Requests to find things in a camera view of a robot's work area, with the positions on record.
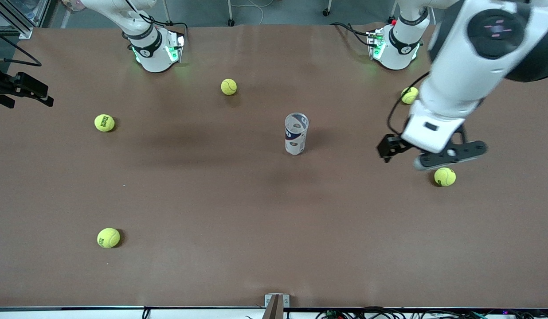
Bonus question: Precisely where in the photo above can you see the clear labelled tennis ball can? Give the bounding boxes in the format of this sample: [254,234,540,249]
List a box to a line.
[285,112,309,156]

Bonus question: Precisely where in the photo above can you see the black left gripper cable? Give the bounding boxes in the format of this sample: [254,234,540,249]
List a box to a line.
[386,73,430,138]

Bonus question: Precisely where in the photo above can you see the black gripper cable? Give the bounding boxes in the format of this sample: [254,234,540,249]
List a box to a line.
[0,27,42,66]
[386,73,430,138]

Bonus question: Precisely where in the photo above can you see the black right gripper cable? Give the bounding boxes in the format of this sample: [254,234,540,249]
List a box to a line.
[0,27,42,66]

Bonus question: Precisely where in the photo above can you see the aluminium frame profile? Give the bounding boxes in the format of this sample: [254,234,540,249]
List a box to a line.
[0,0,51,39]

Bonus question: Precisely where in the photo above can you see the black cable tangle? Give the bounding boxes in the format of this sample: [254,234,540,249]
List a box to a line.
[314,307,492,319]

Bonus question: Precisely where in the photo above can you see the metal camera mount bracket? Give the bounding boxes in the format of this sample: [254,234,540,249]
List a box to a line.
[262,293,290,319]

